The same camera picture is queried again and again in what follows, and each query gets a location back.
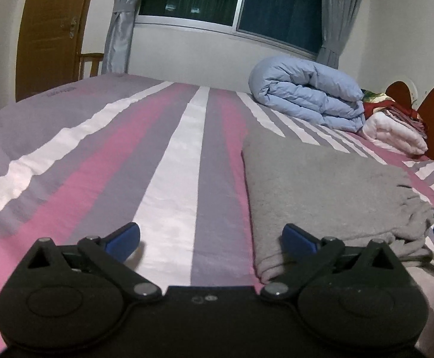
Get grey pants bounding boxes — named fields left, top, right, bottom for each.
left=242, top=130, right=434, bottom=283

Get folded white pink quilt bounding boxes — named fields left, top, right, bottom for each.
left=359, top=112, right=428, bottom=157

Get striped bed sheet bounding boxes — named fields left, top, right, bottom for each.
left=0, top=74, right=434, bottom=352

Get red folded clothes pile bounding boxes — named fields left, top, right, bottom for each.
left=362, top=90, right=427, bottom=139

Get folded light blue duvet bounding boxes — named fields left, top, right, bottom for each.
left=249, top=55, right=366, bottom=132

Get wooden chair near door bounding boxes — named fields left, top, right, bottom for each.
left=78, top=53, right=104, bottom=80

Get right grey curtain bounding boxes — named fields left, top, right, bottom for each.
left=317, top=0, right=362, bottom=69

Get grey curtain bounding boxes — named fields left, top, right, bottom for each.
left=101, top=0, right=140, bottom=74
left=317, top=0, right=362, bottom=69

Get brown wooden door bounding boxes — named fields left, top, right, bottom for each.
left=15, top=0, right=91, bottom=102

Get left grey curtain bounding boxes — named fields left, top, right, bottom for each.
left=101, top=0, right=140, bottom=74

